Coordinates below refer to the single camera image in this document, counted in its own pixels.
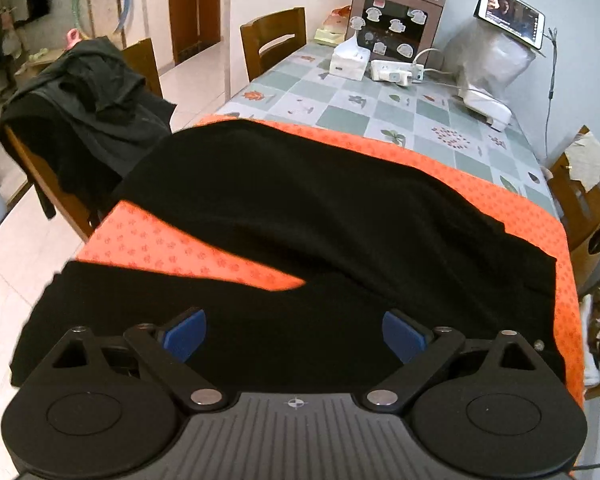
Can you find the green checkered tablecloth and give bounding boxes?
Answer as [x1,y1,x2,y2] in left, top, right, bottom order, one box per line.
[215,40,561,221]

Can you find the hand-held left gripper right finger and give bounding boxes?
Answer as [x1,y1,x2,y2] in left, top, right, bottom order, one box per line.
[362,310,538,416]

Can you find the pink snack bag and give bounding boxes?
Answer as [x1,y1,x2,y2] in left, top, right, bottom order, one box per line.
[325,6,353,33]

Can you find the brown wooden door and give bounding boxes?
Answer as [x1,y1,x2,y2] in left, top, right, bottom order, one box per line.
[167,0,223,66]

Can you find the tablet with lit screen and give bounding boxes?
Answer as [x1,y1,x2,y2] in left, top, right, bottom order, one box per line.
[474,0,546,51]

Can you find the beige cloth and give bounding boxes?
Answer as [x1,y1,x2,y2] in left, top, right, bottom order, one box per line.
[562,132,600,193]

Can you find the black pants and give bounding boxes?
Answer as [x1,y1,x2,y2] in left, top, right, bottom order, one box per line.
[10,117,568,401]

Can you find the white tissue box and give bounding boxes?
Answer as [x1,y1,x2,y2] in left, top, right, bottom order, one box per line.
[329,32,371,81]

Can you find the plastic-covered white appliance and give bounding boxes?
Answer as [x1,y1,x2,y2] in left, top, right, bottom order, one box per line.
[442,22,536,106]

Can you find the thin grey cable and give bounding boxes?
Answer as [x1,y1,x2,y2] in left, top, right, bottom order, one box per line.
[542,27,561,166]

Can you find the white appliance base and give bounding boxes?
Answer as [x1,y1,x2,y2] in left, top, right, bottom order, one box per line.
[460,87,513,131]

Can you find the dark grey clothes pile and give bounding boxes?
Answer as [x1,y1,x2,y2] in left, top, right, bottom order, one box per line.
[0,35,178,218]

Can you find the white power strip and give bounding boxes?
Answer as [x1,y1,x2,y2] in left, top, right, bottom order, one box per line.
[370,59,426,83]

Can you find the orange patterned mat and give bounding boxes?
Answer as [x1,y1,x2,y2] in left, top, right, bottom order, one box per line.
[75,114,586,408]

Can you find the white power cable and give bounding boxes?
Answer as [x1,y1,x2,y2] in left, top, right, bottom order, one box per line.
[412,48,473,92]

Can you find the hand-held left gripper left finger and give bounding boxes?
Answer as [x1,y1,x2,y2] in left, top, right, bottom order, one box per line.
[50,307,231,413]

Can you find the small wooden table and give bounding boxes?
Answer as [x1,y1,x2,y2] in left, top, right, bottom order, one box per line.
[15,47,76,78]

